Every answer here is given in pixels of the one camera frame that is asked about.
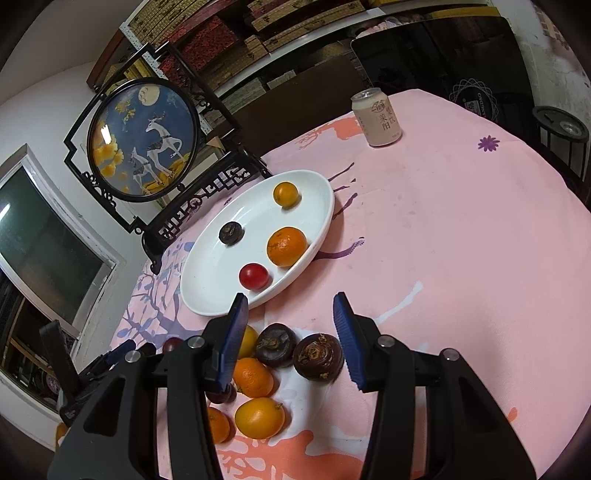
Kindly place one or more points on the red patterned box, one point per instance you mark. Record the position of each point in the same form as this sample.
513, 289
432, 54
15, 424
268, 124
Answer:
203, 39

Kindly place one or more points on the small orange kumquat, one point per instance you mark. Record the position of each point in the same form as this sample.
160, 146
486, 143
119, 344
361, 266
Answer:
285, 194

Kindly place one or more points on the round deer picture table screen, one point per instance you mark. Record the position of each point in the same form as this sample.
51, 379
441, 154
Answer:
138, 138

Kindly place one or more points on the black panel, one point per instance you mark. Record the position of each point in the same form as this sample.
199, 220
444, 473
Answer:
415, 55

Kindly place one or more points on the white oval plate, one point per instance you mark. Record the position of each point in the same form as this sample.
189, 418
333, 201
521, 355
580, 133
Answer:
217, 282

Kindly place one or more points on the red cherry tomato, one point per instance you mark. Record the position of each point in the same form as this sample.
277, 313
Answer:
254, 276

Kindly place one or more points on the dark water chestnut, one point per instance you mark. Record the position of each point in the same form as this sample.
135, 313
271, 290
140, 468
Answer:
230, 232
318, 362
275, 345

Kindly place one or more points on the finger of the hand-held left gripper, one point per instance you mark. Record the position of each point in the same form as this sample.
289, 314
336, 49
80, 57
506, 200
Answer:
119, 353
56, 353

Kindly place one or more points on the pink printed tablecloth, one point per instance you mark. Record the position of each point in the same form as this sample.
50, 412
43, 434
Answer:
438, 230

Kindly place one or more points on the white framed window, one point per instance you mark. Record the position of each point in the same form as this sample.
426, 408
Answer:
46, 240

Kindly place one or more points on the dark purple plum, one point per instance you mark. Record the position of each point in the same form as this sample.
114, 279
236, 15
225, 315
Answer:
221, 396
173, 344

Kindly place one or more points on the orange mandarin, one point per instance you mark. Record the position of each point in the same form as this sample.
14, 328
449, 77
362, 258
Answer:
219, 425
251, 377
286, 247

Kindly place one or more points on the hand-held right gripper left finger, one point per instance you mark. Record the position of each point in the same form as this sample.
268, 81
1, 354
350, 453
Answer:
233, 344

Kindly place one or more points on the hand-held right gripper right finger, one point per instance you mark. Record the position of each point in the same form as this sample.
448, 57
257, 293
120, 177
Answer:
347, 346

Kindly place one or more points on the large yellow-orange kumquat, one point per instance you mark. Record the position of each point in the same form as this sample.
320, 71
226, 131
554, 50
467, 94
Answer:
259, 417

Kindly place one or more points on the beige drink can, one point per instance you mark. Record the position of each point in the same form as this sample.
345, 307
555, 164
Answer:
376, 119

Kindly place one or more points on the brown board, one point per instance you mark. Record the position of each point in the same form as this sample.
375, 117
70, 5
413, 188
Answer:
295, 101

